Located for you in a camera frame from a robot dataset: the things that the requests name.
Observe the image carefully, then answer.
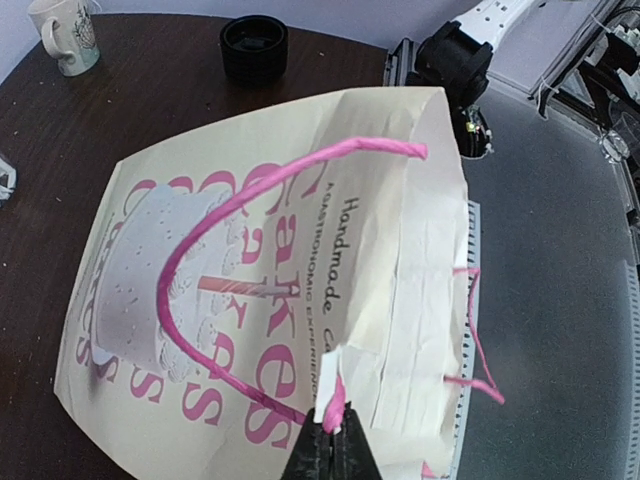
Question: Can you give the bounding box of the front aluminium rail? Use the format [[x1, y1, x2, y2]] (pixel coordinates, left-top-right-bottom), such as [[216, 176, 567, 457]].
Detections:
[[448, 201, 481, 480]]

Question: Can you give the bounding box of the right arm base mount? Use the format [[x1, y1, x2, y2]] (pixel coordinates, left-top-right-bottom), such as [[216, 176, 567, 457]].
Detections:
[[451, 105, 494, 160]]

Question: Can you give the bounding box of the pink paper bag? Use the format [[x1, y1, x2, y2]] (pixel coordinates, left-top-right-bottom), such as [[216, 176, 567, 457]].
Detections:
[[54, 87, 500, 479]]

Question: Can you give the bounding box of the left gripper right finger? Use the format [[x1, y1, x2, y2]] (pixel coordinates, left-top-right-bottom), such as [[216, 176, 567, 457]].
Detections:
[[332, 403, 382, 480]]

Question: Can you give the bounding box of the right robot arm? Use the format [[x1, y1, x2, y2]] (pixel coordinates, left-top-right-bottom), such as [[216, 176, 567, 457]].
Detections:
[[406, 0, 542, 109]]

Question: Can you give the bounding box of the glass with wrapped straws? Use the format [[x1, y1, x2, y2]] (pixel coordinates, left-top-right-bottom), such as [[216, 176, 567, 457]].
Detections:
[[0, 158, 17, 206]]

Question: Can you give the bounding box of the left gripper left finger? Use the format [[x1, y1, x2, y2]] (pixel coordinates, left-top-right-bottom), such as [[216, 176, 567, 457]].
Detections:
[[282, 408, 332, 480]]

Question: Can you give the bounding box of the stack of black lids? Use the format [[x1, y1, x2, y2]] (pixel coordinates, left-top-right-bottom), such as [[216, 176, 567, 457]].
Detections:
[[219, 15, 289, 88]]

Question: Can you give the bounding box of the white ceramic mug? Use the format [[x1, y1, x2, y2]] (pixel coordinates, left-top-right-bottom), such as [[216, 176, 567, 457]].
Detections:
[[27, 0, 100, 77]]

